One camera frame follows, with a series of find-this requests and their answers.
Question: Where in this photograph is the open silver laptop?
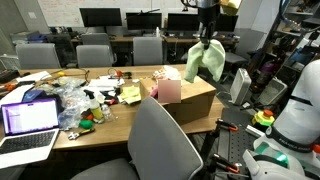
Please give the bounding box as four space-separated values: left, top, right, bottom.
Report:
0 97 61 170

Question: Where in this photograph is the clear plastic bags pile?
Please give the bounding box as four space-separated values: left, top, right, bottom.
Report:
36 76 93 131

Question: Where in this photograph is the orange hand tool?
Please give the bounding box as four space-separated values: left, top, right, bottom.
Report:
3 82 18 93

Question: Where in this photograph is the grey mesh-back office chair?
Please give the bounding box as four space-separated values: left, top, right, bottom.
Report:
70 96 204 180

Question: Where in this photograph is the white wire basket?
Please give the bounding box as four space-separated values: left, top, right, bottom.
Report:
0 54 19 71

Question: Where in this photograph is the grey conference chair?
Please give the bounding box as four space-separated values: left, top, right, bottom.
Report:
132 36 164 66
75 44 114 69
80 32 113 48
14 43 62 70

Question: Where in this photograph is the purple bottle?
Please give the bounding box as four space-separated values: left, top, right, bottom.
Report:
259 61 276 85

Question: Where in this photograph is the long black table cable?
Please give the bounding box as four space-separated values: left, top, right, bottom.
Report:
39 67 91 84

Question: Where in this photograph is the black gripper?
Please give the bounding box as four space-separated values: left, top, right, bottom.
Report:
197 4 221 50

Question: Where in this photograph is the white paper sheet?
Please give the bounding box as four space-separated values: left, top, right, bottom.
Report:
15 70 53 84
0 83 36 108

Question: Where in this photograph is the white tower heater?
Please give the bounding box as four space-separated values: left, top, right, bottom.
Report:
229 67 253 106

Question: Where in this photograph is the light green towel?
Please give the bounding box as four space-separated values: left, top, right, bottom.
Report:
183 39 227 84

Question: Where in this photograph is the small clear plastic bottle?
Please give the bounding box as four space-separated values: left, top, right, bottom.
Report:
101 103 115 122

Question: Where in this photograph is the black flat case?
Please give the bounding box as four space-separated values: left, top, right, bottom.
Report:
0 68 21 84

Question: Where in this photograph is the green ball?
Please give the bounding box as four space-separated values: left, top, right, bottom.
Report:
78 119 95 130

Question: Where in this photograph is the yellow spray bottle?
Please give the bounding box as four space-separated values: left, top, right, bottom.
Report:
83 89 104 121

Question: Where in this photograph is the metal storage shelf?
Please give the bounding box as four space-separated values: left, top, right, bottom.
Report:
259 0 320 101

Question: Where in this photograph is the yellow wrist camera mount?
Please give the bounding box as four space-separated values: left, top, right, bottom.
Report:
219 0 243 16

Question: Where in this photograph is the yellow microfiber cloth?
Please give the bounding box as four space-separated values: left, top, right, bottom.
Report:
118 84 142 105

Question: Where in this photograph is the black computer monitor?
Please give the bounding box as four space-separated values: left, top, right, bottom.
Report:
166 12 200 33
79 7 123 28
125 12 163 32

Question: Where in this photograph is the peach shirt orange print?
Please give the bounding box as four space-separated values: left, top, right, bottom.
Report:
152 64 181 81

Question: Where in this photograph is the orange-handled black clamp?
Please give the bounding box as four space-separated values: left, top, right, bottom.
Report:
211 153 243 175
214 118 240 133

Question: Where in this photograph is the wooden wall desk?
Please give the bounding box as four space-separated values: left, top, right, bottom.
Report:
69 35 201 45

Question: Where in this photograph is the pink shirt orange print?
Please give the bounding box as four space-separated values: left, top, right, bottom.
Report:
149 84 160 100

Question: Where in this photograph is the large cardboard box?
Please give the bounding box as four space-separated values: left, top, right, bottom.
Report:
138 69 218 126

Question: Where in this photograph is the dark blue box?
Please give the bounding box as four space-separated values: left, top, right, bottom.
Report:
21 89 48 103

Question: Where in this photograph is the white paper sheets pile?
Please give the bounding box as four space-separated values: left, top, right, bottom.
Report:
87 75 126 93

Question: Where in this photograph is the yellow emergency stop button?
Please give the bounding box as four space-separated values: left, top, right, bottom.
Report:
251 109 276 128

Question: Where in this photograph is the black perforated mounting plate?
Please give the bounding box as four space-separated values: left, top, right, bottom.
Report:
216 108 268 180

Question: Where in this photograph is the wall whiteboard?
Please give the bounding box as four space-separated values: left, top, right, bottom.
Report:
36 0 201 28

